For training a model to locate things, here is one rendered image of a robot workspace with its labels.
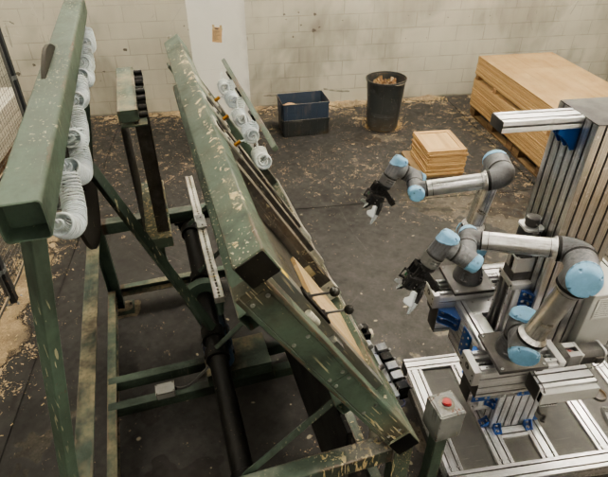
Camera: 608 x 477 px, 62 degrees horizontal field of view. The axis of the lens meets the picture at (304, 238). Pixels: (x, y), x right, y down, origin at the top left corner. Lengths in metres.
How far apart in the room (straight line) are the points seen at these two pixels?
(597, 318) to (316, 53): 5.55
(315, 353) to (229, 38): 4.50
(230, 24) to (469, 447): 4.46
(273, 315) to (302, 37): 6.04
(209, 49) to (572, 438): 4.70
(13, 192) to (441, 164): 4.73
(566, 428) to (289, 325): 2.19
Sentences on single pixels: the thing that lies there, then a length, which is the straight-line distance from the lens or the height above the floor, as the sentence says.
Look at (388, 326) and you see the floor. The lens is 3.88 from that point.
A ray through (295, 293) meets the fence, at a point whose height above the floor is 1.55.
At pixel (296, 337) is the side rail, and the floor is 1.60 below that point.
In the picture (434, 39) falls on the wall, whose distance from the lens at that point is 7.78.
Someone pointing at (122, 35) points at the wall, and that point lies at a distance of 7.29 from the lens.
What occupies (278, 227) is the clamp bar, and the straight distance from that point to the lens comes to 2.35.
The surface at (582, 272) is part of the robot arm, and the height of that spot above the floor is 1.66.
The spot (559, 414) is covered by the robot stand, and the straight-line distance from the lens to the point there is 3.43.
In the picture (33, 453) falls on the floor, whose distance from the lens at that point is 3.59.
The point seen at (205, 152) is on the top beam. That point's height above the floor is 1.93.
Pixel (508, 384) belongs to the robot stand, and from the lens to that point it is 2.55.
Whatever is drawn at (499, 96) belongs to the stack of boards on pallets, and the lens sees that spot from 6.86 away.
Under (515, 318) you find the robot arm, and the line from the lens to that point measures 2.29.
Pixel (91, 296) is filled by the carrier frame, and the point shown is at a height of 0.79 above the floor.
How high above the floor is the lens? 2.76
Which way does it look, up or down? 36 degrees down
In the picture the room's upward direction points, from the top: straight up
